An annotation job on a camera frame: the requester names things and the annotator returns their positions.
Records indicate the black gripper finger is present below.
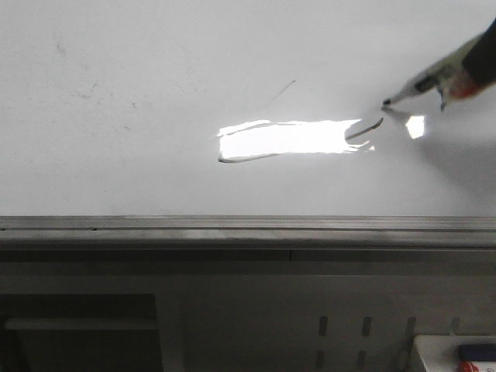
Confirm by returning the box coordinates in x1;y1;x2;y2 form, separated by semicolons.
463;21;495;95

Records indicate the white whiteboard marker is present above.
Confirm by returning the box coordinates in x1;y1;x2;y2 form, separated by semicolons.
383;33;487;111

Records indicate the blue and red item in bin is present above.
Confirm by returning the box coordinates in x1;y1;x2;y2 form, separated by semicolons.
457;343;496;372

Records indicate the white storage bin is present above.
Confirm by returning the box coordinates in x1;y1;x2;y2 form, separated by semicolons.
407;335;495;371

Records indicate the white pegboard panel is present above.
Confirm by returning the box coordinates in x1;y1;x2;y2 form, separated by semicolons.
156;274;495;371

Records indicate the dark monitor screen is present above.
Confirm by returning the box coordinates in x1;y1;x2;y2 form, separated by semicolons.
1;294;163;371

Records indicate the white whiteboard with aluminium frame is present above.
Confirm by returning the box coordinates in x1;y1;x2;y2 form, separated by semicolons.
1;1;495;247

